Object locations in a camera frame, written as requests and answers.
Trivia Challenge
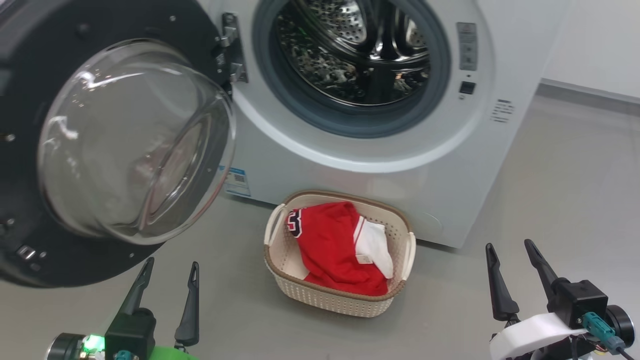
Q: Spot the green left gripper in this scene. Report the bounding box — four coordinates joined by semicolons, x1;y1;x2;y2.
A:
46;257;201;360

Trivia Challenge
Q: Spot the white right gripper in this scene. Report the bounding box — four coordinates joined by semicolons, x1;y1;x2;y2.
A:
484;239;636;360

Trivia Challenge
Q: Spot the black glass washing machine door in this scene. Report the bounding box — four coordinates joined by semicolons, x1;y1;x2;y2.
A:
0;0;239;289

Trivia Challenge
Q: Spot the red sports jersey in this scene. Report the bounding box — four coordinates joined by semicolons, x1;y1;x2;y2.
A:
285;201;395;297

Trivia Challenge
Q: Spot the cream perforated laundry basket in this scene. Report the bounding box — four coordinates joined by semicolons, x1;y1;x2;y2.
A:
263;189;417;319

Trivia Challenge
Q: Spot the white washing machine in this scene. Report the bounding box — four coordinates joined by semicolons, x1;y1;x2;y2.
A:
195;0;572;250

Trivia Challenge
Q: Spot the grey rubber door seal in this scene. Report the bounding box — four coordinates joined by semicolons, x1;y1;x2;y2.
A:
251;0;453;140

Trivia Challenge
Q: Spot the metal door hinge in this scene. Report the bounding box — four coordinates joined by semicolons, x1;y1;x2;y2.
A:
215;12;250;85

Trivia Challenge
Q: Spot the steel washing machine drum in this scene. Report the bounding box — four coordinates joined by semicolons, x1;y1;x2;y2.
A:
270;0;432;107

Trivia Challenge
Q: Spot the blue energy label sticker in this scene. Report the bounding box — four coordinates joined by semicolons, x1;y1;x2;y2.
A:
223;167;252;199

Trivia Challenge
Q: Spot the grey warning label strip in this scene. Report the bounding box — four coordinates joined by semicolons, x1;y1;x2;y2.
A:
455;21;479;71

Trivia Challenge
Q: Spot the white panel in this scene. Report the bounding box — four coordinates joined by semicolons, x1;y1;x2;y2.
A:
541;0;640;105

